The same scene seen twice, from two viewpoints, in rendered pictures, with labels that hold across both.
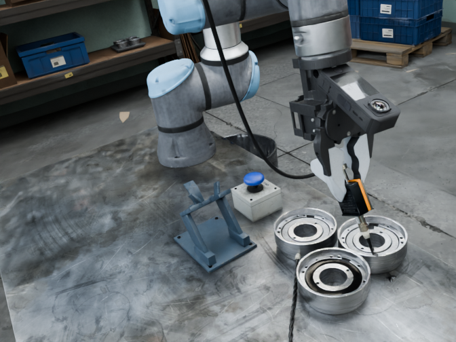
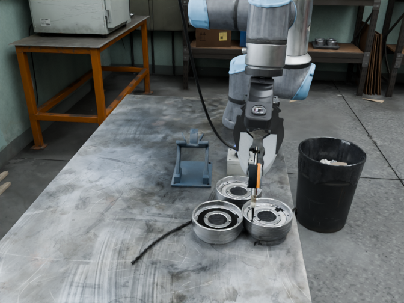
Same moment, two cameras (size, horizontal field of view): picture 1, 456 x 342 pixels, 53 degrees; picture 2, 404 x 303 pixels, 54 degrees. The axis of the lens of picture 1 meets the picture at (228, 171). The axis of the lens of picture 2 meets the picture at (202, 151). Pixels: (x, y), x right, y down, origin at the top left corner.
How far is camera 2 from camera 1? 0.45 m
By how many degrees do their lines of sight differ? 28
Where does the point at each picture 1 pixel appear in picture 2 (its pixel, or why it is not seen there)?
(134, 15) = (343, 22)
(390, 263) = (260, 233)
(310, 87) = not seen: hidden behind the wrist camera
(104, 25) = (315, 24)
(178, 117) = (239, 93)
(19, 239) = (113, 125)
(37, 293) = (93, 153)
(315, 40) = (249, 54)
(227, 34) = (292, 45)
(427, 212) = not seen: outside the picture
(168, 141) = (229, 107)
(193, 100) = not seen: hidden behind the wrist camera
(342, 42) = (266, 61)
